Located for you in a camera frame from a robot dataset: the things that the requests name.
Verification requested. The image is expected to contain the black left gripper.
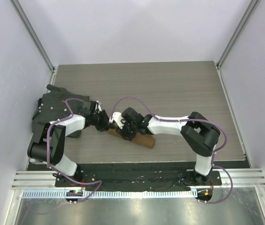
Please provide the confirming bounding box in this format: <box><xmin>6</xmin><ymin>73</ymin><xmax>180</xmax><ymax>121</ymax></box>
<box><xmin>91</xmin><ymin>110</ymin><xmax>115</xmax><ymax>132</ymax></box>

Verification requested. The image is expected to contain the brown cloth napkin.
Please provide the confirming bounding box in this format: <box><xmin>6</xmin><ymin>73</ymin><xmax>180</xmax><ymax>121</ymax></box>
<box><xmin>107</xmin><ymin>127</ymin><xmax>155</xmax><ymax>149</ymax></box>

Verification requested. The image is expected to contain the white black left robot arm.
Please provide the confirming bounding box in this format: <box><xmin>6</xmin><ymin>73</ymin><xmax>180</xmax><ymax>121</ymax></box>
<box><xmin>27</xmin><ymin>98</ymin><xmax>109</xmax><ymax>187</ymax></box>

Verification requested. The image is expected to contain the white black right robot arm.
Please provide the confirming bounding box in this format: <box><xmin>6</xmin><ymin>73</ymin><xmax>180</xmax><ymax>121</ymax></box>
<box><xmin>110</xmin><ymin>107</ymin><xmax>220</xmax><ymax>185</ymax></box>

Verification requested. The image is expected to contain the dark striped folded shirt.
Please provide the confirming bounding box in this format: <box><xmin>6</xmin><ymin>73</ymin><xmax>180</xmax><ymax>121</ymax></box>
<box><xmin>31</xmin><ymin>84</ymin><xmax>90</xmax><ymax>132</ymax></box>

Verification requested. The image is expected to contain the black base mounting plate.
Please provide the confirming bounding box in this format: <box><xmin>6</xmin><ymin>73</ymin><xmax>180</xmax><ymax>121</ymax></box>
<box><xmin>54</xmin><ymin>161</ymin><xmax>222</xmax><ymax>192</ymax></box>

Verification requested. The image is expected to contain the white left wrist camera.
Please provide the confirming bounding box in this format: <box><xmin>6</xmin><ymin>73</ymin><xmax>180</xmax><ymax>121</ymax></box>
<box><xmin>95</xmin><ymin>100</ymin><xmax>102</xmax><ymax>112</ymax></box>

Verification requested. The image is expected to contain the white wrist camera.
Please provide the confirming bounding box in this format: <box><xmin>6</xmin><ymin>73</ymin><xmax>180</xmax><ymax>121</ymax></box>
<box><xmin>95</xmin><ymin>100</ymin><xmax>102</xmax><ymax>112</ymax></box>
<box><xmin>109</xmin><ymin>112</ymin><xmax>124</xmax><ymax>129</ymax></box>

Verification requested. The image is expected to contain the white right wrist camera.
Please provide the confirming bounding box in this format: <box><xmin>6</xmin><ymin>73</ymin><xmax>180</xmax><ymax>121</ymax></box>
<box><xmin>109</xmin><ymin>112</ymin><xmax>124</xmax><ymax>129</ymax></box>

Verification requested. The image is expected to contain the white slotted cable duct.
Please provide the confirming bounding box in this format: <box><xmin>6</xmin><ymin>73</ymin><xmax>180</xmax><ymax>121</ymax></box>
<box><xmin>22</xmin><ymin>189</ymin><xmax>197</xmax><ymax>199</ymax></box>

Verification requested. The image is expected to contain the aluminium frame rail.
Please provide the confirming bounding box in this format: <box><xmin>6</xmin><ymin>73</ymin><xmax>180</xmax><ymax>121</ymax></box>
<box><xmin>11</xmin><ymin>168</ymin><xmax>265</xmax><ymax>190</ymax></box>

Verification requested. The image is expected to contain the left aluminium corner post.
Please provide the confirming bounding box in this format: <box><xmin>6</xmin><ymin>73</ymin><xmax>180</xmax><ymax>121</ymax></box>
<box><xmin>10</xmin><ymin>0</ymin><xmax>54</xmax><ymax>72</ymax></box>

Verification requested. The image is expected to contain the aluminium corner post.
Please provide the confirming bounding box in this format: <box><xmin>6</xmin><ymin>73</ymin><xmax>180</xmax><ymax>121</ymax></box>
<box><xmin>216</xmin><ymin>0</ymin><xmax>262</xmax><ymax>68</ymax></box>
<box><xmin>10</xmin><ymin>0</ymin><xmax>54</xmax><ymax>72</ymax></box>

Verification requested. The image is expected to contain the right aluminium corner post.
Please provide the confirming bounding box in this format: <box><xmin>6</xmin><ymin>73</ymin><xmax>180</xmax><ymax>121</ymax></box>
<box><xmin>216</xmin><ymin>0</ymin><xmax>262</xmax><ymax>68</ymax></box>

